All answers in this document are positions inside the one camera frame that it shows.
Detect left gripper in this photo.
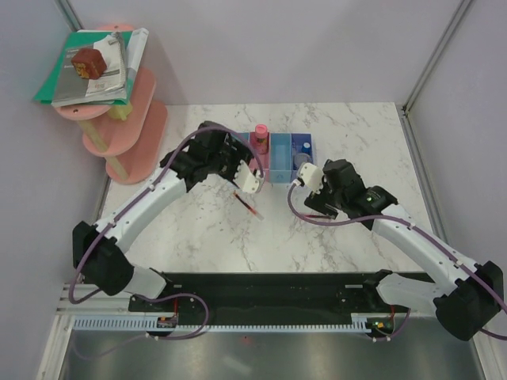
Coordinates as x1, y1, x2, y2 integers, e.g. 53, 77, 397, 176
208, 136, 257, 188

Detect pink glue stick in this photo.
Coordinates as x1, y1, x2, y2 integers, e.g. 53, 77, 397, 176
253, 124, 269, 154

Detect clear jar of paper clips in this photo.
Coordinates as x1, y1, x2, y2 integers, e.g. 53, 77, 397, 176
293, 153, 311, 169

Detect red pen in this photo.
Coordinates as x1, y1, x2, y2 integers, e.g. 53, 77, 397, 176
300, 214, 330, 220

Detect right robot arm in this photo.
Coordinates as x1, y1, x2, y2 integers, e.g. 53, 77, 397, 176
297, 159, 506, 341

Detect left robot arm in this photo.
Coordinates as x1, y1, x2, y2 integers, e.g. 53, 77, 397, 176
72, 121, 265, 311

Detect light blue drawer box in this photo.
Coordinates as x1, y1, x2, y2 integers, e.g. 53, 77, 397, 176
234, 132, 250, 143

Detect pink drawer box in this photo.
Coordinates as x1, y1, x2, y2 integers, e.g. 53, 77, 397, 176
250, 132, 269, 181

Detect sky blue drawer box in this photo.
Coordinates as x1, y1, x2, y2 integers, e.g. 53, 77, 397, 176
269, 133, 292, 184

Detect purple drawer box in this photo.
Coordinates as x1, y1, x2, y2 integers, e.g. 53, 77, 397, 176
291, 133, 316, 181

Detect pink tiered shelf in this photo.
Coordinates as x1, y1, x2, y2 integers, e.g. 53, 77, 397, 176
53, 23, 169, 186

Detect red brown cube box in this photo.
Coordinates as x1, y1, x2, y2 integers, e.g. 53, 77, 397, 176
71, 47, 107, 80

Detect grey manual booklet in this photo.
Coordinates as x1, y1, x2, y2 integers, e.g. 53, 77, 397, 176
51, 42, 127, 107

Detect green folder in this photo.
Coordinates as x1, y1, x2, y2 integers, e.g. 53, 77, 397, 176
34, 30, 134, 105

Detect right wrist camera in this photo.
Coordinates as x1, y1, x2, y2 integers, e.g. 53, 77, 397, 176
294, 162, 324, 194

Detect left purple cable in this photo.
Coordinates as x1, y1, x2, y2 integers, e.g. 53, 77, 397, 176
69, 125, 265, 361

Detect purple cable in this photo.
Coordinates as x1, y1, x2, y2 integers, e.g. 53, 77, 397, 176
69, 125, 265, 361
287, 181, 507, 344

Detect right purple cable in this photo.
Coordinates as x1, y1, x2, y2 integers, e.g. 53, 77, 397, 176
287, 181, 507, 344

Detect white cable duct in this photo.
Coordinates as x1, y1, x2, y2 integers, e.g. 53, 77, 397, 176
71, 313, 394, 333

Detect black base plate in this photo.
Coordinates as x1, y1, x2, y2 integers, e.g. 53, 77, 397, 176
126, 272, 436, 328

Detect aluminium rail frame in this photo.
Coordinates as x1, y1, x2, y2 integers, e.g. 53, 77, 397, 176
35, 173, 490, 380

